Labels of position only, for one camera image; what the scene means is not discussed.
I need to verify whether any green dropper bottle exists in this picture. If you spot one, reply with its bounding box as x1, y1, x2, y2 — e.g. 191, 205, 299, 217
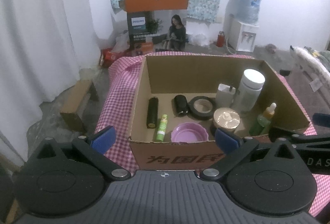
249, 102, 277, 136

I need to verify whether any gold lidded dark jar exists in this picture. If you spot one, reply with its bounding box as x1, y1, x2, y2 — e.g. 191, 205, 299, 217
210, 107, 240, 136

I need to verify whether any white lidded plastic bottle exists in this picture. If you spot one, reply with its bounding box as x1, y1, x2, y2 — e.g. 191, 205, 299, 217
232, 69, 266, 114

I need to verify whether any small cardboard box on floor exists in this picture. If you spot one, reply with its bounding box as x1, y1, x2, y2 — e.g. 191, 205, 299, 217
59, 80, 99, 133

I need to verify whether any black tape roll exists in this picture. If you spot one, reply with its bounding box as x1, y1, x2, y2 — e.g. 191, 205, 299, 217
188, 96, 217, 121

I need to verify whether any purple plastic bowl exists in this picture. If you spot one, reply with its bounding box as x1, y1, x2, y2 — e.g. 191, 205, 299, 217
171, 122, 209, 143

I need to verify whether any white power adapter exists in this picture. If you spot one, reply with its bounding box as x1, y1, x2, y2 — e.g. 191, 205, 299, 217
215, 83, 236, 108

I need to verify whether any grey white blanket pile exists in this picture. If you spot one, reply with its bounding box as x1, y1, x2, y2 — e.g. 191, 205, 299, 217
290, 46, 329, 87

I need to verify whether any short black cylinder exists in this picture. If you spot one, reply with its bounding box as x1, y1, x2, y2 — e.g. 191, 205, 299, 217
173, 95, 189, 117

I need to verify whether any green yellow tube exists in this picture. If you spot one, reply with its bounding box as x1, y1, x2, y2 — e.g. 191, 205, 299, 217
154, 114, 168, 142

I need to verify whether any black cylinder flashlight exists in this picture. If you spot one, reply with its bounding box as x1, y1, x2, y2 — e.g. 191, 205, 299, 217
147, 97, 159, 129

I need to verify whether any brown cardboard box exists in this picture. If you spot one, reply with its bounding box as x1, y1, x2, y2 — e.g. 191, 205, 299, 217
129, 54, 310, 170

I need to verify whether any red snack package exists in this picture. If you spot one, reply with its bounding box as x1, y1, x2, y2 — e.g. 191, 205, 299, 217
98, 48, 132, 68

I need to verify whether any white water dispenser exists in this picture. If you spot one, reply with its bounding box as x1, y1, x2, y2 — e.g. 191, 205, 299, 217
225, 15, 259, 53

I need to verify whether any red thermos bottle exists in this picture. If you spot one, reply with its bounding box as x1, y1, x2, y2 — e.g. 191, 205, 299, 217
216, 31, 225, 48

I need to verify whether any white plastic bag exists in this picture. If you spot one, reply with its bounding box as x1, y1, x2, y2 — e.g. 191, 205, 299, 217
189, 34, 213, 47

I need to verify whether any white curtain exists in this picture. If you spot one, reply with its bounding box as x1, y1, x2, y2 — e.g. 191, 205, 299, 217
0, 0, 114, 111

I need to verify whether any blue water jug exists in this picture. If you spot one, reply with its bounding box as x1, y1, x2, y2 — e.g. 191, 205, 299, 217
234, 0, 261, 24

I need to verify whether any orange Philips product box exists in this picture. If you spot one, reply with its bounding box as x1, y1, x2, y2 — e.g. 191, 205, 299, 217
119, 0, 189, 56

